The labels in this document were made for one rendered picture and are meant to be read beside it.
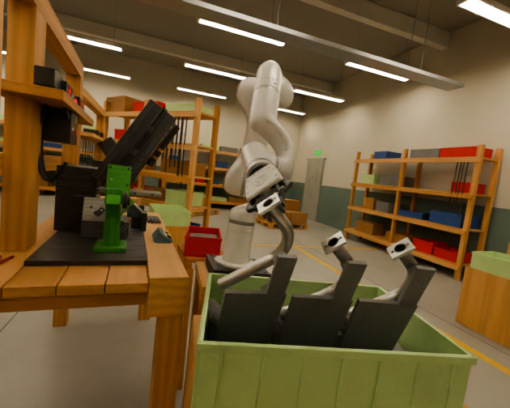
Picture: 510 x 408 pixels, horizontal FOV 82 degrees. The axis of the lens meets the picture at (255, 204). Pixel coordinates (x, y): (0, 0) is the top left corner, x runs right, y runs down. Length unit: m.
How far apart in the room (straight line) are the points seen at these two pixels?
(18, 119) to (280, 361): 1.30
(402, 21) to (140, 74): 7.74
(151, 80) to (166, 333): 10.23
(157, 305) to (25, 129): 0.87
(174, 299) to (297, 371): 0.61
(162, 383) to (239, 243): 0.61
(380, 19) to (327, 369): 6.32
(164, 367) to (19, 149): 1.03
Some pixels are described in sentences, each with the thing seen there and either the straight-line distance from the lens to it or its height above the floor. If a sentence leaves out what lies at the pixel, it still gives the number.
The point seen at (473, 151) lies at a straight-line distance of 5.92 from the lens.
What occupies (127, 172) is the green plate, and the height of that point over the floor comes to 1.24.
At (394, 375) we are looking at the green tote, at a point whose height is 0.91.
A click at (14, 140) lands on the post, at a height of 1.33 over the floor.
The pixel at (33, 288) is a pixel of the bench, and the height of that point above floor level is 0.87.
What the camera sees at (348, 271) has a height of 1.11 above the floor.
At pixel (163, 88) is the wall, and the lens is 11.02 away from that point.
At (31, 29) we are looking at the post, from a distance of 1.57.
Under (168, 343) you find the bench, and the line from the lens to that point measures 1.26.
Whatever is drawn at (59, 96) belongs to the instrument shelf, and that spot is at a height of 1.51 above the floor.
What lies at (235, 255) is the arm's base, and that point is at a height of 0.95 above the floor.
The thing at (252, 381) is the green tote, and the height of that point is 0.88.
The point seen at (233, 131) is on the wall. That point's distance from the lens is 11.16.
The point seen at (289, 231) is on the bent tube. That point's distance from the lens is 0.69.
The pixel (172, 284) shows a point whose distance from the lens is 1.15.
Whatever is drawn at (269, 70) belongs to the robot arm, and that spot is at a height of 1.65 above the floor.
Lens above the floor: 1.30
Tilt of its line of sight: 5 degrees down
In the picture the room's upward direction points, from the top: 7 degrees clockwise
